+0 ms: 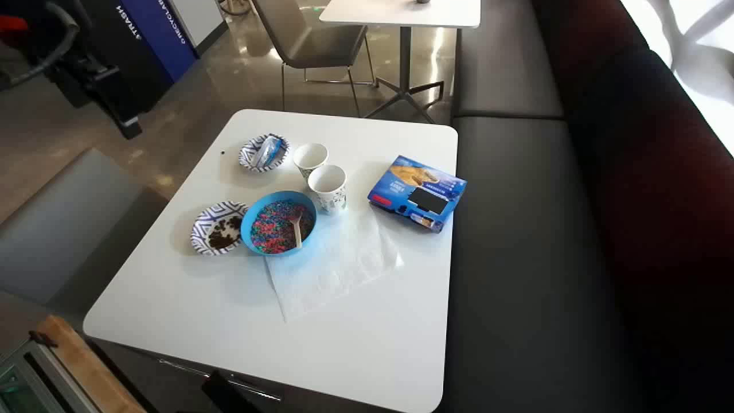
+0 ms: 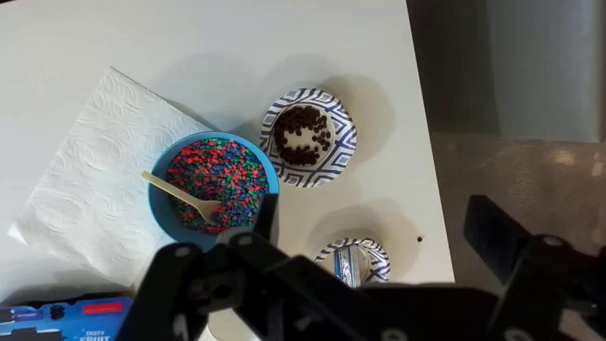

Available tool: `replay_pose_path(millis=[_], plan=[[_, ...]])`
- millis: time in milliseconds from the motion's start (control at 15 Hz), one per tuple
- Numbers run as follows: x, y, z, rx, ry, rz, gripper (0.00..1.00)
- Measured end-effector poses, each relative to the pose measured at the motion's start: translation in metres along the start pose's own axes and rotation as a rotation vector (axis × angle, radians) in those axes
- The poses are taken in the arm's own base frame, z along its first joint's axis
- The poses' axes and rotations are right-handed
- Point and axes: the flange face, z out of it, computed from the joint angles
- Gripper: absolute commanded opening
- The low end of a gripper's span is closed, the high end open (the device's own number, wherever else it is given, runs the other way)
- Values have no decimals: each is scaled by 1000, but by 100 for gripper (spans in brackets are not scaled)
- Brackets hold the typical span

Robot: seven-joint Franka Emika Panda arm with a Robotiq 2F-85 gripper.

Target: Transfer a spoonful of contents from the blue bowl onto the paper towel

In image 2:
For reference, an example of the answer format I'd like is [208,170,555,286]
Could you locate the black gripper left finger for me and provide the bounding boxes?
[118,191,381,341]

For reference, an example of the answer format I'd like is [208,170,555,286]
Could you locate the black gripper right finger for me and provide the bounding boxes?
[462,193,606,341]

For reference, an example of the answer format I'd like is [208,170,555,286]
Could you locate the blue bowl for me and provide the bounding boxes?
[148,130,282,252]

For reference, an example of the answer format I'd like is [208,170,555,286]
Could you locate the colourful sprinkles in bowl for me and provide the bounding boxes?
[165,138,269,237]

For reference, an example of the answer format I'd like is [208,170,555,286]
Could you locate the white paper towel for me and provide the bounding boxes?
[8,64,216,293]

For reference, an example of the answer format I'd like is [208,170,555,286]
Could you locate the patterned bowl with foil packet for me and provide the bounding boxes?
[313,235,394,290]

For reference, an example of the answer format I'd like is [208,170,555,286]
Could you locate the patterned bowl with chocolate chips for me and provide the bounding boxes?
[258,87,360,189]

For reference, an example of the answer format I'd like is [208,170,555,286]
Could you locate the blue cookie box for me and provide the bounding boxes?
[0,293,135,341]

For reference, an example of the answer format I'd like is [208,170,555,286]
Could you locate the silver foil packet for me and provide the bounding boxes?
[332,244,366,290]

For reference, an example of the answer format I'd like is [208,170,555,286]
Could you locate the chocolate chips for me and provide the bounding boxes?
[271,104,333,168]

